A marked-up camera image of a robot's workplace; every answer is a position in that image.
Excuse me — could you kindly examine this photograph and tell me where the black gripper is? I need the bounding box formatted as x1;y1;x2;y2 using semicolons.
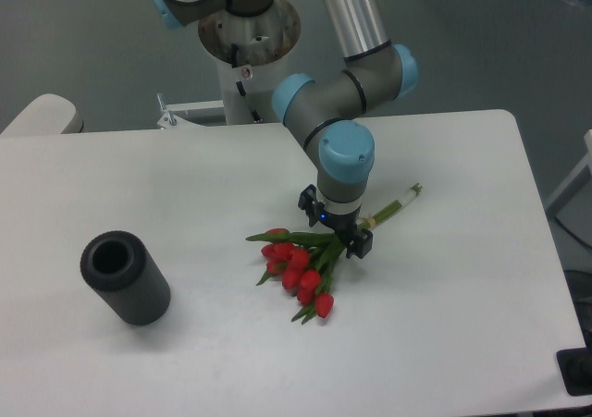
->
298;184;374;259

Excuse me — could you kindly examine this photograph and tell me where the red tulip bouquet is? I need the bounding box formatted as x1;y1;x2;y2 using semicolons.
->
245;183;423;325

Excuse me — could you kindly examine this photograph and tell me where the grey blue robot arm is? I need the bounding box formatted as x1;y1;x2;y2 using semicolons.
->
153;0;418;257

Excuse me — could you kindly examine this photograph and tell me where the dark grey ribbed vase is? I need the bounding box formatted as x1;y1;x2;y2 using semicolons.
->
80;230;171;326

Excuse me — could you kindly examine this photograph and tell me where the black device at table edge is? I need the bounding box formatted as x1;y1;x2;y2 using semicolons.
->
556;348;591;397

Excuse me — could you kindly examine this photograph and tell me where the beige chair armrest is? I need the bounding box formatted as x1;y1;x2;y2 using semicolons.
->
1;93;84;138

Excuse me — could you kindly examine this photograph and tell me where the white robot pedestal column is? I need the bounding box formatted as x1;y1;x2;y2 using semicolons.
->
198;0;301;113

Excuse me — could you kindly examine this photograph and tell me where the white pedestal base bracket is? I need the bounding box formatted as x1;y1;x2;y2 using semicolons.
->
156;92;279;129

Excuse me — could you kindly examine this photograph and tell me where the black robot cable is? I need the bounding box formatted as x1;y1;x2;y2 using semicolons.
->
229;43;263;124

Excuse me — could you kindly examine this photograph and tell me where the white furniture frame right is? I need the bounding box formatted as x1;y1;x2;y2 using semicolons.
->
543;130;591;218

